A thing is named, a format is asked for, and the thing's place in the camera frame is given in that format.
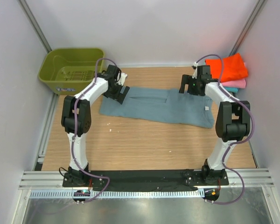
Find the pink folded t shirt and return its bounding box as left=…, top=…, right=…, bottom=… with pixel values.
left=222, top=78, right=246, bottom=89

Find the corner aluminium post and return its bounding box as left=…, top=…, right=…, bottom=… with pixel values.
left=229, top=0, right=268, bottom=56
left=18, top=0, right=52, bottom=53

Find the orange folded t shirt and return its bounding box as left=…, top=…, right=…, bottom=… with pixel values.
left=205, top=53, right=248, bottom=82

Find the olive green plastic basket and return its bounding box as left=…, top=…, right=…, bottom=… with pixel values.
left=38, top=48, right=105, bottom=95

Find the left corner aluminium post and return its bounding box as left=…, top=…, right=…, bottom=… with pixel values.
left=18, top=0, right=52, bottom=53

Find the aluminium frame rail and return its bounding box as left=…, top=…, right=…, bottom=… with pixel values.
left=19, top=168, right=274, bottom=192

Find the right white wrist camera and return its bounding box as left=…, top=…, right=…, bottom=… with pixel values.
left=192, top=62, right=199, bottom=79

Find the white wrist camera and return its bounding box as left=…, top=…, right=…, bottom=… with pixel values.
left=192, top=62, right=199, bottom=79
left=117, top=73, right=128, bottom=86

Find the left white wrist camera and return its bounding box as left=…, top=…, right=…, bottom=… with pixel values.
left=117, top=73, right=128, bottom=86

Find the teal folded t shirt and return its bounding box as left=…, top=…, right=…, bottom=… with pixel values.
left=225, top=87, right=239, bottom=93

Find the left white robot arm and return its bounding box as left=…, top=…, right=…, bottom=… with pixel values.
left=61, top=65, right=129, bottom=187

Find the white slotted cable duct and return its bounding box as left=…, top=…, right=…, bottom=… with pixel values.
left=30, top=189, right=204, bottom=199

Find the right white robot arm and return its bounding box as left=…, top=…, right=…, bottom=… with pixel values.
left=179, top=64, right=250, bottom=185

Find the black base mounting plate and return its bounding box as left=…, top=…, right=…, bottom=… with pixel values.
left=63, top=169, right=229, bottom=192

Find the grey-blue t shirt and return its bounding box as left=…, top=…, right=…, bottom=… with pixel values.
left=99, top=87, right=214, bottom=128

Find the right corner aluminium post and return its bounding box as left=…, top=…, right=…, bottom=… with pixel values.
left=229, top=0, right=268, bottom=56

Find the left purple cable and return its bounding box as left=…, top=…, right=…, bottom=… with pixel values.
left=70, top=58, right=119, bottom=204

